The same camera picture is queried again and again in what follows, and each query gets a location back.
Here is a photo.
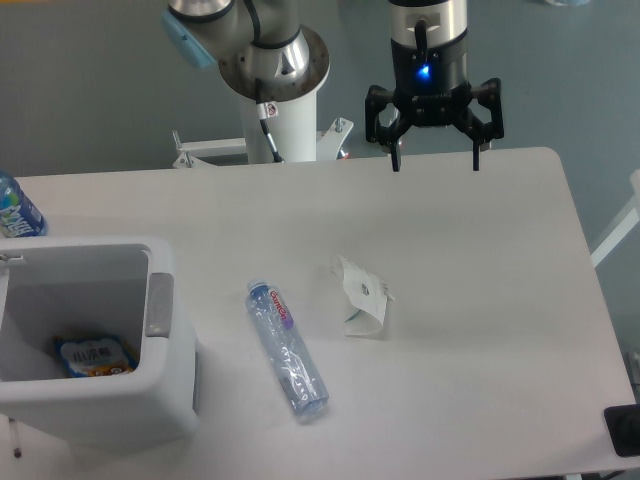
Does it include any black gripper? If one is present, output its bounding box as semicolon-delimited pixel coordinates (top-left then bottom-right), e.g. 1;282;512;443
364;38;504;173

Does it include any white paper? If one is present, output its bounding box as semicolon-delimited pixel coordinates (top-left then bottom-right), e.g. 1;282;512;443
332;255;395;338

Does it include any clear plastic bottle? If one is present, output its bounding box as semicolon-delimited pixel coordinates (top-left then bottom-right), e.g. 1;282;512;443
245;279;329;423

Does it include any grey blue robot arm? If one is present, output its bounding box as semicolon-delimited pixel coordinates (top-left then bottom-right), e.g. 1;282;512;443
161;1;504;168

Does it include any white trash can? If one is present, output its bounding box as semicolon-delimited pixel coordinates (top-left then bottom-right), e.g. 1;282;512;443
1;236;200;448

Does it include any black device at table edge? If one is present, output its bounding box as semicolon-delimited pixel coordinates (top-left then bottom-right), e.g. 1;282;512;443
604;404;640;458

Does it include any blue snack packet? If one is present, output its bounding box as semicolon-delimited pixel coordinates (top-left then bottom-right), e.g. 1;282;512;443
53;335;139;378

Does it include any blue labelled water bottle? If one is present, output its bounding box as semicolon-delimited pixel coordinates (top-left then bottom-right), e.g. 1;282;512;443
1;171;48;238

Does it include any white pedestal foot bracket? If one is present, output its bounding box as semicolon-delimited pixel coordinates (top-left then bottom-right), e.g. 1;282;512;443
172;117;354;169

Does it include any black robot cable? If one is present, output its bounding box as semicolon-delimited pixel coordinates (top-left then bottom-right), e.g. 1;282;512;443
253;77;286;164

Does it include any white frame bar right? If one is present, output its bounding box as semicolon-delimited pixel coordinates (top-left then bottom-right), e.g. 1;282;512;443
589;169;640;268

